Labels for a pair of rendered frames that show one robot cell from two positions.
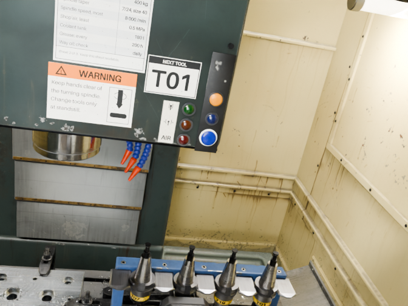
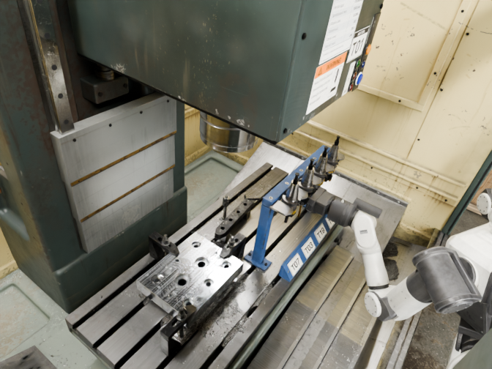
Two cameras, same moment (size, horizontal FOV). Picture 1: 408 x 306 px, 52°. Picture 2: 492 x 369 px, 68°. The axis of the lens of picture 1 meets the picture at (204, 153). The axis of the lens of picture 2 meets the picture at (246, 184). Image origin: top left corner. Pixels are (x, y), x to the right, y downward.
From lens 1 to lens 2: 0.96 m
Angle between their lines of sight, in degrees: 43
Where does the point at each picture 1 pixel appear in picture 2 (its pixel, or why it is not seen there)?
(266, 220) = not seen: hidden behind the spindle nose
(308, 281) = (271, 151)
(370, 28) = not seen: outside the picture
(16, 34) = (308, 53)
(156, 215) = (179, 164)
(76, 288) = (208, 244)
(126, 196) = (163, 162)
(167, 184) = (181, 135)
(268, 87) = not seen: hidden behind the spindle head
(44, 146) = (242, 143)
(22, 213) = (88, 230)
